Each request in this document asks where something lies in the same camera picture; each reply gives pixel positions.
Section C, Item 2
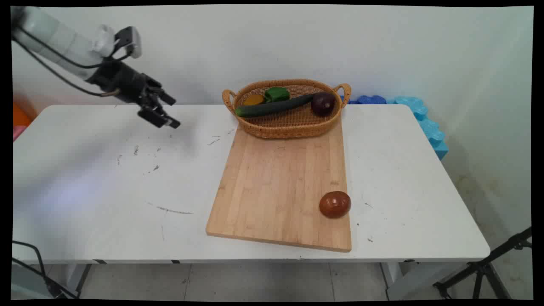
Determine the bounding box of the red tomato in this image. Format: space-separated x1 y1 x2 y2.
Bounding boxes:
319 191 352 219

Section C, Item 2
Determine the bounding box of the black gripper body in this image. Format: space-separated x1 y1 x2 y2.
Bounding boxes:
87 61 164 108

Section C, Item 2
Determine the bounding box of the wooden cutting board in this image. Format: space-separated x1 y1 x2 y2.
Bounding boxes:
206 120 352 253

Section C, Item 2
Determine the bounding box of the black tripod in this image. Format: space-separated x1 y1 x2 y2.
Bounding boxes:
433 227 533 300

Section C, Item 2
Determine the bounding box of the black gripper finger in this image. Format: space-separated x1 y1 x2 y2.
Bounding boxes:
137 106 181 129
147 85 177 106

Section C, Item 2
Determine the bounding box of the woven wicker basket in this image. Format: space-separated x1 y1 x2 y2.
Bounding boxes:
222 79 352 139

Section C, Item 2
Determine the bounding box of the green bell pepper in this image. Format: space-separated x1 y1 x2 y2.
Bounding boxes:
264 87 291 103

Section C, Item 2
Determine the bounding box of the dark purple round fruit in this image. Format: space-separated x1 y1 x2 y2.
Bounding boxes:
311 92 336 117

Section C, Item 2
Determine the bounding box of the wrist camera on white mount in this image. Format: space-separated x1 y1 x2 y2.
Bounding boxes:
91 25 142 60

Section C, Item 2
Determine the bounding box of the dark green cucumber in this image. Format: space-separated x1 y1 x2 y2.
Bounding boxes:
235 93 327 118

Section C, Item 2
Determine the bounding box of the blue foam mat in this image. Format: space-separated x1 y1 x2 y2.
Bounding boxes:
340 95 449 161

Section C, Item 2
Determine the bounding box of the orange object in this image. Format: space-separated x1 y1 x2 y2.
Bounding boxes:
13 102 32 127

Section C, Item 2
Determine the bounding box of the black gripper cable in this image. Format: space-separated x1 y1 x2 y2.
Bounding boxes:
12 36 122 98

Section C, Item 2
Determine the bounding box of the black hanging cable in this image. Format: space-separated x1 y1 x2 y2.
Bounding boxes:
12 241 79 299

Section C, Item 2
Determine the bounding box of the white table leg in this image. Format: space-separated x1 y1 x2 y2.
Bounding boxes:
380 261 470 300
65 263 92 295

